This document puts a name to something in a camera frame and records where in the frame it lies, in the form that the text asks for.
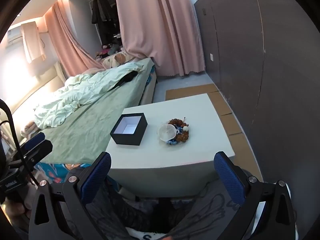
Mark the white wall socket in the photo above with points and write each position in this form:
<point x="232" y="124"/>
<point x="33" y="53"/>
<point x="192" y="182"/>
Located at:
<point x="212" y="57"/>

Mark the printed pillow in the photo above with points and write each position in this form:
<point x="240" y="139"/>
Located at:
<point x="116" y="58"/>

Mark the light green duvet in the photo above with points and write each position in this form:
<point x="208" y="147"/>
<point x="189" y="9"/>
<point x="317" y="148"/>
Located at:
<point x="82" y="92"/>

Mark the plush toys pile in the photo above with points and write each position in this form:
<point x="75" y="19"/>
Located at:
<point x="110" y="50"/>

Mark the brown cardboard floor covering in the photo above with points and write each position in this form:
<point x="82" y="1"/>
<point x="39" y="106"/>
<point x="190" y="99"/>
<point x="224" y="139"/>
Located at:
<point x="190" y="92"/>

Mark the hanging dark clothes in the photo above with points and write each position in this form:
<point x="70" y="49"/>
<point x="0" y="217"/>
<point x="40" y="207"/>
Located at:
<point x="102" y="12"/>

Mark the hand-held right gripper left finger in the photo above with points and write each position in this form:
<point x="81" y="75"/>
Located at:
<point x="96" y="177"/>

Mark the blue printed bed sheet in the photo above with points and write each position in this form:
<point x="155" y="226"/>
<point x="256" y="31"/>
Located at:
<point x="55" y="171"/>

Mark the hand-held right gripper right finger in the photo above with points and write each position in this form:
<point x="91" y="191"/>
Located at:
<point x="227" y="175"/>

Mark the white low table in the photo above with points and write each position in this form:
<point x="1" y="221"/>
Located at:
<point x="190" y="110"/>

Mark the person's left hand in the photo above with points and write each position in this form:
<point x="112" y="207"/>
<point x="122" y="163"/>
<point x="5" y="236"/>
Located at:
<point x="17" y="208"/>

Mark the wide pink curtain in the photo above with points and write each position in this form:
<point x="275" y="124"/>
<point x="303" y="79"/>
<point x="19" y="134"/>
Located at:
<point x="160" y="30"/>

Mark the beige bed frame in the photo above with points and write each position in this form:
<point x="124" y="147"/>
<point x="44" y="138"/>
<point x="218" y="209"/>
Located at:
<point x="149" y="90"/>

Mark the black cloth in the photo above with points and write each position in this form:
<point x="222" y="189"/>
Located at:
<point x="127" y="77"/>

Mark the white air conditioner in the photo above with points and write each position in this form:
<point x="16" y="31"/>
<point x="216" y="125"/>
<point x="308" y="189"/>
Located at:
<point x="13" y="36"/>

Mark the beige headboard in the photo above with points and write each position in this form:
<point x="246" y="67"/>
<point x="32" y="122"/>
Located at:
<point x="60" y="71"/>

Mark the black gift box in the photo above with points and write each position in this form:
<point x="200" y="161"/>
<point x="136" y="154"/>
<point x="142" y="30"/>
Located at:
<point x="127" y="140"/>

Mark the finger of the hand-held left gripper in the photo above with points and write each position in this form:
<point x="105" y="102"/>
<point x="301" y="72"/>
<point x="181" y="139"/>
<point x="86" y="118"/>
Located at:
<point x="37" y="150"/>
<point x="35" y="138"/>

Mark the gathered pink curtain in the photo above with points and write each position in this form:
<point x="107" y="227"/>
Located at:
<point x="67" y="45"/>

